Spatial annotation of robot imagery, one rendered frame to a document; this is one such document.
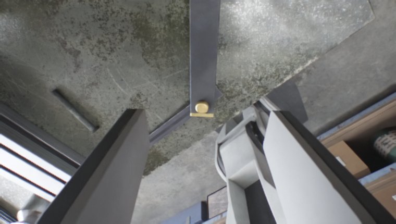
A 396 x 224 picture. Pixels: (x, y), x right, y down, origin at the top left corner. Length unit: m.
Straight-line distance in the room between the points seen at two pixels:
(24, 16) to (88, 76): 0.07
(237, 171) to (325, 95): 0.98
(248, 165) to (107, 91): 0.38
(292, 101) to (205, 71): 0.95
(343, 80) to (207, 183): 1.13
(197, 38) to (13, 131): 0.20
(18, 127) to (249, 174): 0.44
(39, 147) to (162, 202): 1.65
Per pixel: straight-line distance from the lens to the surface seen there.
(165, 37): 0.18
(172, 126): 0.21
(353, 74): 1.42
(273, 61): 0.19
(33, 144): 0.26
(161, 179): 1.65
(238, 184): 0.55
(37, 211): 0.34
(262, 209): 0.50
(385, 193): 1.27
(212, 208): 1.67
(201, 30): 0.16
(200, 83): 0.18
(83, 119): 0.23
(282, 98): 1.08
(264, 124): 0.57
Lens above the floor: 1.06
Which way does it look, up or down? 59 degrees down
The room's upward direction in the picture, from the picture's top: 180 degrees counter-clockwise
